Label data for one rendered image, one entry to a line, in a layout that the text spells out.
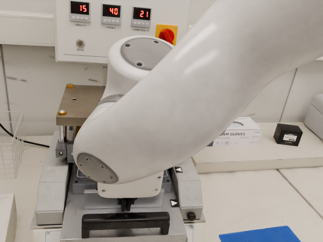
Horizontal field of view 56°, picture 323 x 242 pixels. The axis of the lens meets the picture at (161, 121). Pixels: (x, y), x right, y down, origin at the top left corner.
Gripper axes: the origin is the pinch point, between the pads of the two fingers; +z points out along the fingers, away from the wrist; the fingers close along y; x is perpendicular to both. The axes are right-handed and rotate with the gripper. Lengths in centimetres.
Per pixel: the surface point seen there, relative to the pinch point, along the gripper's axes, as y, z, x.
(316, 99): 90, 31, 64
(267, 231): 43, 30, 5
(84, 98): -8.6, -1.5, 24.4
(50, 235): -13.7, 9.8, -2.2
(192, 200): 13.9, 4.8, 1.9
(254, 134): 54, 34, 45
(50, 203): -13.8, 4.9, 1.9
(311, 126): 90, 41, 57
